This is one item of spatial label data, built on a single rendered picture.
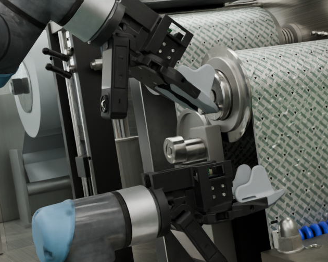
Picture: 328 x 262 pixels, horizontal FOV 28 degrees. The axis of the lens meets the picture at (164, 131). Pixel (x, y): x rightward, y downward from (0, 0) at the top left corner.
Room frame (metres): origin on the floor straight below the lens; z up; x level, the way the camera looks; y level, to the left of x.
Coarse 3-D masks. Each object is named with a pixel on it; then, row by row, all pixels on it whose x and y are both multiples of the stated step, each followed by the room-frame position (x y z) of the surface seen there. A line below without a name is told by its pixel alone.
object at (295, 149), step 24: (264, 120) 0.94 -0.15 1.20; (288, 120) 0.96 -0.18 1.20; (312, 120) 0.98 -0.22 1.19; (264, 144) 0.94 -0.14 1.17; (288, 144) 0.96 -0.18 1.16; (312, 144) 0.98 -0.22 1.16; (288, 168) 0.96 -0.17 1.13; (312, 168) 0.97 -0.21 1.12; (288, 192) 0.95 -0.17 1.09; (312, 192) 0.97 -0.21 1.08; (288, 216) 0.95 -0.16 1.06; (312, 216) 0.97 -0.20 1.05
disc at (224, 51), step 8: (216, 48) 0.99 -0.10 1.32; (224, 48) 0.97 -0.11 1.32; (208, 56) 1.01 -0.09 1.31; (216, 56) 0.99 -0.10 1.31; (224, 56) 0.97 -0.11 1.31; (232, 56) 0.95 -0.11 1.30; (232, 64) 0.95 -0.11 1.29; (240, 64) 0.93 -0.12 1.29; (240, 72) 0.94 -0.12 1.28; (240, 80) 0.94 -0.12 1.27; (248, 80) 0.92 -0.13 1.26; (248, 88) 0.92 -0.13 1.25; (248, 96) 0.92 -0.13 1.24; (248, 104) 0.93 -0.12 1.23; (248, 112) 0.93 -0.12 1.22; (208, 120) 1.04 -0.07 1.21; (240, 120) 0.95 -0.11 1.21; (248, 120) 0.93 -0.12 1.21; (240, 128) 0.96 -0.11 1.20; (224, 136) 1.00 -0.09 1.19; (232, 136) 0.98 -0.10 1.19; (240, 136) 0.96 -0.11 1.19
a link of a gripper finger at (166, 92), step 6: (162, 84) 0.95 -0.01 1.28; (168, 84) 0.95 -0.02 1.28; (162, 90) 0.96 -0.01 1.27; (168, 90) 0.95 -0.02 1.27; (168, 96) 0.97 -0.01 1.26; (174, 96) 0.96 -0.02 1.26; (180, 96) 0.96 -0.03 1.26; (180, 102) 0.97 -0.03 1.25; (186, 102) 0.96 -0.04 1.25; (192, 108) 0.97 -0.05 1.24
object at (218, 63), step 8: (216, 64) 0.98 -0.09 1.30; (224, 64) 0.96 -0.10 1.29; (224, 72) 0.96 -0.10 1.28; (232, 72) 0.94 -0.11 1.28; (232, 80) 0.95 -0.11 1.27; (232, 88) 0.95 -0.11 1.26; (240, 88) 0.94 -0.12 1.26; (240, 96) 0.94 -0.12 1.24; (240, 104) 0.94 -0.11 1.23; (232, 112) 0.96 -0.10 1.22; (240, 112) 0.94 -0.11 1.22; (224, 120) 0.98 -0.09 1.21; (232, 120) 0.96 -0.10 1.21; (224, 128) 0.98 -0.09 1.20; (232, 128) 0.97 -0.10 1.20
